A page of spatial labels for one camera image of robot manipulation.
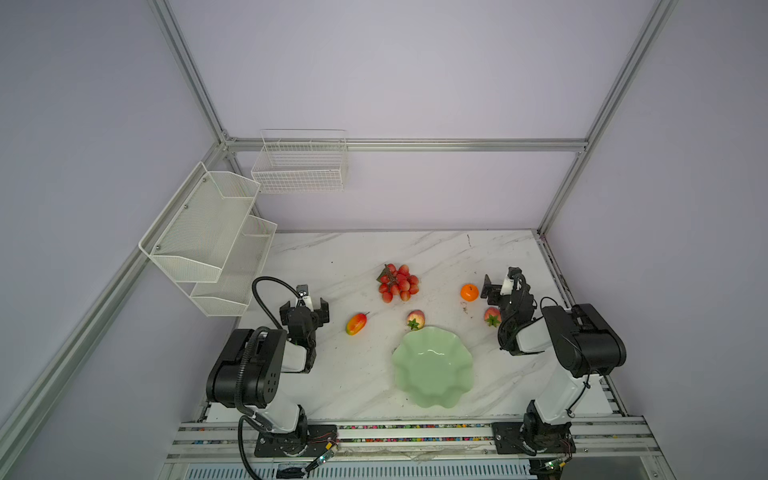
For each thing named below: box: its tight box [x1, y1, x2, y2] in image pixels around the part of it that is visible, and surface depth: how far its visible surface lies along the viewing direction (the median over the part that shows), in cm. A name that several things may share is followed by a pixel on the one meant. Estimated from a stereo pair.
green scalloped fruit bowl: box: [392, 326, 474, 409], surface depth 86 cm
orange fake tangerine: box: [460, 283, 480, 302], surface depth 100 cm
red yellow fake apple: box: [407, 310, 425, 330], surface depth 92 cm
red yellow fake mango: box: [346, 313, 367, 336], surface depth 92 cm
